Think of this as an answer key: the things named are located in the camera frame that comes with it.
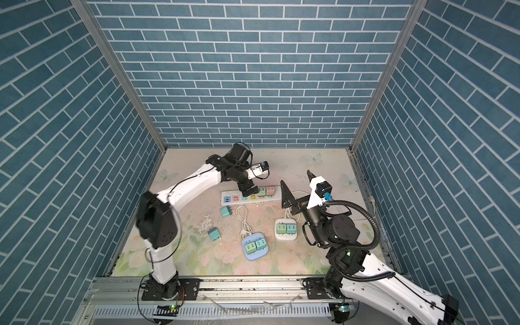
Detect long white power strip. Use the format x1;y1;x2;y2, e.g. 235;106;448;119
220;186;282;207

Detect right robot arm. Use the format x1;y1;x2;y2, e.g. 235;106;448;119
280;171;459;324

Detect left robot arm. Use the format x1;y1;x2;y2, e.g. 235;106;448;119
135;142;270;285

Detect blue socket white cable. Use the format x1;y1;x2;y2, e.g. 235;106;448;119
235;204;253;238

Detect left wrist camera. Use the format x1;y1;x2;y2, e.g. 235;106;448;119
250;161;269;177

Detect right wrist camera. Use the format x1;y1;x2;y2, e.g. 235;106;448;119
309;176;333;202

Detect green USB charger plug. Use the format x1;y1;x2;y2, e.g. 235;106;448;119
257;187;267;197
276;223;287;235
255;238;267;251

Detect white square power socket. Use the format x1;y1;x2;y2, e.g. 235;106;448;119
274;218;297;242

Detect blue square power socket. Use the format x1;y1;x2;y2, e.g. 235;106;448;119
242;232;269;261

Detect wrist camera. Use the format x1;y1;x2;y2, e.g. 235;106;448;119
250;161;269;177
309;176;333;202

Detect white power strip cable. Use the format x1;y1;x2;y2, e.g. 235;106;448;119
283;189;376;223

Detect pink USB charger plug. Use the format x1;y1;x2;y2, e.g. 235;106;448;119
265;186;276;196

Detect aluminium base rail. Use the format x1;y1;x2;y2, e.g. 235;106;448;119
72;275;431;325

